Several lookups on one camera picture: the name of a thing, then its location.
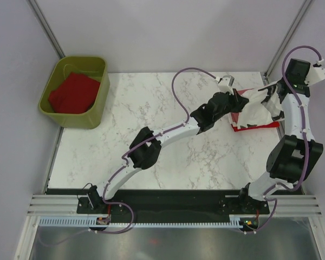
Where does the white printed t-shirt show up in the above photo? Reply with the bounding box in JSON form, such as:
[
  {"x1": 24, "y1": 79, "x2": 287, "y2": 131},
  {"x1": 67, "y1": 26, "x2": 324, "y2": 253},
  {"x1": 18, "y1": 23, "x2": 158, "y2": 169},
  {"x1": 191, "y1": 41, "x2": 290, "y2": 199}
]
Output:
[{"x1": 237, "y1": 84, "x2": 284, "y2": 128}]

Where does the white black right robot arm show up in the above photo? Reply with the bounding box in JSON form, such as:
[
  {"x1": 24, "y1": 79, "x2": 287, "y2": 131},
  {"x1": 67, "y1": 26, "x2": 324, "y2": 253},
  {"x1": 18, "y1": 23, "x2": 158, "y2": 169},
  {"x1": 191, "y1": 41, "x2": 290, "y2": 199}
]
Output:
[{"x1": 237, "y1": 58, "x2": 325, "y2": 213}]

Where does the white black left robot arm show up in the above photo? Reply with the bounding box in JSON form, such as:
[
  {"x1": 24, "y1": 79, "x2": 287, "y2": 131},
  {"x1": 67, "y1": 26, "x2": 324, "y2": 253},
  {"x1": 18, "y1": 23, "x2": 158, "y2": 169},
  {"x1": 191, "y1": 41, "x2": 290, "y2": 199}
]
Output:
[{"x1": 87, "y1": 90, "x2": 249, "y2": 213}]

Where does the pink folded t-shirt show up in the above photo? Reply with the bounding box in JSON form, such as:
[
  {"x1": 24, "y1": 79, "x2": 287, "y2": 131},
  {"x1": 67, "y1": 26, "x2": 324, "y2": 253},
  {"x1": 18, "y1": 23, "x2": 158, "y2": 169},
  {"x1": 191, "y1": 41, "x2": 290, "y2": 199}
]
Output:
[{"x1": 230, "y1": 88, "x2": 257, "y2": 126}]

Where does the red folded t-shirt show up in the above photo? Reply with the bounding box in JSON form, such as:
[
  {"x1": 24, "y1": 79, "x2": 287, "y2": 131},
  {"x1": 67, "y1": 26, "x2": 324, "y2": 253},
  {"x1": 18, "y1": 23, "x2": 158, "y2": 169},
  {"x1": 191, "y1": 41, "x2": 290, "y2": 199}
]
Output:
[{"x1": 231, "y1": 122, "x2": 280, "y2": 132}]

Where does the olive green plastic bin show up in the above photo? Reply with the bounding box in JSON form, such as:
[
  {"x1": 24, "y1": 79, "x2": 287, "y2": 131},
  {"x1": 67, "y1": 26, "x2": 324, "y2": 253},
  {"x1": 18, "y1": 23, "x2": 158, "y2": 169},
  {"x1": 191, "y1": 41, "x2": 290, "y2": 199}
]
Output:
[{"x1": 38, "y1": 56, "x2": 110, "y2": 129}]

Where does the dark red t-shirt in bin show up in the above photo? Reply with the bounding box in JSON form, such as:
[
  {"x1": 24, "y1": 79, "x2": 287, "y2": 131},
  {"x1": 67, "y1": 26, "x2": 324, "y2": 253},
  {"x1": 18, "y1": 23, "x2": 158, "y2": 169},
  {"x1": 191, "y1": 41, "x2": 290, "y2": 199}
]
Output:
[{"x1": 48, "y1": 72, "x2": 100, "y2": 114}]

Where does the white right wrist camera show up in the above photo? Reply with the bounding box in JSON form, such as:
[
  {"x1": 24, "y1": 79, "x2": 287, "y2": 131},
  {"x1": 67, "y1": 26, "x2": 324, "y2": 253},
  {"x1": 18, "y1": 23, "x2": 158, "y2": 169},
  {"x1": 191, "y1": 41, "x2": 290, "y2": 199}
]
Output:
[{"x1": 305, "y1": 58, "x2": 325, "y2": 87}]

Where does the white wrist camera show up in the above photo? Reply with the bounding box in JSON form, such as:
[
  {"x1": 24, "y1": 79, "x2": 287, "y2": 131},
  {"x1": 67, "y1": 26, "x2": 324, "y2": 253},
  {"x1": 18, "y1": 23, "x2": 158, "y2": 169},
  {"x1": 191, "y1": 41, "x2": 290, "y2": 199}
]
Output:
[
  {"x1": 216, "y1": 75, "x2": 235, "y2": 95},
  {"x1": 305, "y1": 58, "x2": 325, "y2": 87}
]

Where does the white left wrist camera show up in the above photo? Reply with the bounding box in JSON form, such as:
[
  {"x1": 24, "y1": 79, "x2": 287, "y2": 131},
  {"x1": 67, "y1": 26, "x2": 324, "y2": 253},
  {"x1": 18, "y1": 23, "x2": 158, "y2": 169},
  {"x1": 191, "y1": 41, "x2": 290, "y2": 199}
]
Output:
[{"x1": 216, "y1": 75, "x2": 235, "y2": 95}]

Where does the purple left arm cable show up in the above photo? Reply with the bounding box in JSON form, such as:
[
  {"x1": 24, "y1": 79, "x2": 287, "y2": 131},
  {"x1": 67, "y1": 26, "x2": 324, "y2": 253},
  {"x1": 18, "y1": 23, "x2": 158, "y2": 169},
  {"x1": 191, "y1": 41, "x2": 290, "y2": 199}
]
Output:
[{"x1": 101, "y1": 67, "x2": 223, "y2": 246}]

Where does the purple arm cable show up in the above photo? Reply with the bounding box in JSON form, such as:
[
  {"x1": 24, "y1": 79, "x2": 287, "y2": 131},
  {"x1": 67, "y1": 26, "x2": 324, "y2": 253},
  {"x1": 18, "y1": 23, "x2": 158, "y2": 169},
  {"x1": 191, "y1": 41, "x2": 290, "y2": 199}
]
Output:
[
  {"x1": 239, "y1": 45, "x2": 324, "y2": 235},
  {"x1": 101, "y1": 67, "x2": 223, "y2": 246}
]

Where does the right aluminium frame post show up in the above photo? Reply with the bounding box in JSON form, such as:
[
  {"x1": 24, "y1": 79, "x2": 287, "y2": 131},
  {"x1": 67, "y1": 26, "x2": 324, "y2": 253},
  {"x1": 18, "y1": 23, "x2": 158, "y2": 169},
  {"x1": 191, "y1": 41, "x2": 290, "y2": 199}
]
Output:
[{"x1": 261, "y1": 0, "x2": 314, "y2": 82}]

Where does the aluminium frame post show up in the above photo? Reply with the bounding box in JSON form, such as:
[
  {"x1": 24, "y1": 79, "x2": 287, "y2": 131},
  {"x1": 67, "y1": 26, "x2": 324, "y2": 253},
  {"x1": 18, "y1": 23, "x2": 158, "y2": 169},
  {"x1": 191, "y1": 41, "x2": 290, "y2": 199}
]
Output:
[
  {"x1": 261, "y1": 0, "x2": 314, "y2": 82},
  {"x1": 27, "y1": 0, "x2": 65, "y2": 59}
]

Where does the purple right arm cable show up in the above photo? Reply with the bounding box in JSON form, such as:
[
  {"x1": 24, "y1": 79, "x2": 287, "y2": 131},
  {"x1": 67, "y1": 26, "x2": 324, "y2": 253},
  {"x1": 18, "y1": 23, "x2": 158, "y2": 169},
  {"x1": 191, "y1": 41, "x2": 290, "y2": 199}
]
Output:
[{"x1": 239, "y1": 45, "x2": 324, "y2": 235}]

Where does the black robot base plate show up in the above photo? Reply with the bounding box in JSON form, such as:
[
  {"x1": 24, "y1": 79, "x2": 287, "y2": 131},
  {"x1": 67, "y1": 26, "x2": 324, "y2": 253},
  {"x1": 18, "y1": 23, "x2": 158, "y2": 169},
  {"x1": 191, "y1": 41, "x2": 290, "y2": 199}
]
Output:
[{"x1": 76, "y1": 190, "x2": 270, "y2": 223}]

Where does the left aluminium frame post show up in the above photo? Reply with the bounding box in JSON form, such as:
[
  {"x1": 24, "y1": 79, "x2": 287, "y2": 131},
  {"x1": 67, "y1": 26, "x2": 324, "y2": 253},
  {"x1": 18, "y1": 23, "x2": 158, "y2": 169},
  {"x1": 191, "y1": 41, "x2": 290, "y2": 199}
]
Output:
[{"x1": 27, "y1": 0, "x2": 65, "y2": 59}]

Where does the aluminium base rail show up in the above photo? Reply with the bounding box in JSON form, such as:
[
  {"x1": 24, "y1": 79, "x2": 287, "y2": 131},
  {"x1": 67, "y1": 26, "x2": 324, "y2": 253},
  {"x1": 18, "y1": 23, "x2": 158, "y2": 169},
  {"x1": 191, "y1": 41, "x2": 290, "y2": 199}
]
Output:
[{"x1": 15, "y1": 193, "x2": 79, "y2": 260}]

